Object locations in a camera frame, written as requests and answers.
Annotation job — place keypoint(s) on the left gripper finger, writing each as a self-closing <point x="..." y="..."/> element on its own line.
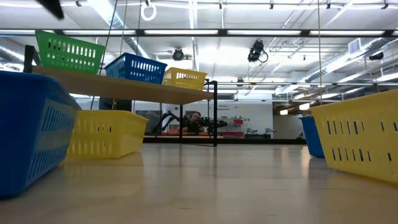
<point x="51" y="6"/>

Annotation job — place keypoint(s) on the green plastic basket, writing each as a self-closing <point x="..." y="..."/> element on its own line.
<point x="71" y="67"/>

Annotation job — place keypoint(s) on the blue plastic basket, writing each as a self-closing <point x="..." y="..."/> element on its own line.
<point x="312" y="137"/>
<point x="136" y="76"/>
<point x="21" y="124"/>

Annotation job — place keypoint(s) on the yellow plastic basket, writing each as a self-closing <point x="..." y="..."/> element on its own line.
<point x="186" y="85"/>
<point x="357" y="112"/>
<point x="124" y="124"/>

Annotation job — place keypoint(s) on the black background robot arm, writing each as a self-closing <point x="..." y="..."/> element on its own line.
<point x="166" y="117"/>
<point x="214" y="123"/>

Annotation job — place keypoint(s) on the wooden shelf with black legs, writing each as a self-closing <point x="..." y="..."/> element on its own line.
<point x="124" y="88"/>

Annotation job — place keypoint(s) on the black screen panel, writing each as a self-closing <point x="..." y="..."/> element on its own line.
<point x="115" y="105"/>

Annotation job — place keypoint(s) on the round black ceiling device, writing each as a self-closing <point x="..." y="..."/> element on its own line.
<point x="178" y="54"/>

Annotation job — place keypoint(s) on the person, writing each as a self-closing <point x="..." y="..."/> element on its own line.
<point x="193" y="120"/>

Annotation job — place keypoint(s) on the red and white storage rack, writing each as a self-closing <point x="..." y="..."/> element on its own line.
<point x="231" y="133"/>

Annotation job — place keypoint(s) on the grey ceiling vent box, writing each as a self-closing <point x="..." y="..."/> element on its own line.
<point x="354" y="46"/>

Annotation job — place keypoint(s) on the small black ceiling fixture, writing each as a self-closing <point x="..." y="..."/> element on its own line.
<point x="376" y="56"/>

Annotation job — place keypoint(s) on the silver ventilation duct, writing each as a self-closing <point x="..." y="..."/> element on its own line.
<point x="112" y="18"/>
<point x="342" y="62"/>

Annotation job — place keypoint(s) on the black overhead frame bar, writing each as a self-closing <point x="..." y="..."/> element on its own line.
<point x="222" y="32"/>

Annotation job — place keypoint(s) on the black overhead camera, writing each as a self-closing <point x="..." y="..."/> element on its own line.
<point x="256" y="51"/>

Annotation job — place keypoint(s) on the black aluminium table frame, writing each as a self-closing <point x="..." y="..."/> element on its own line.
<point x="248" y="141"/>

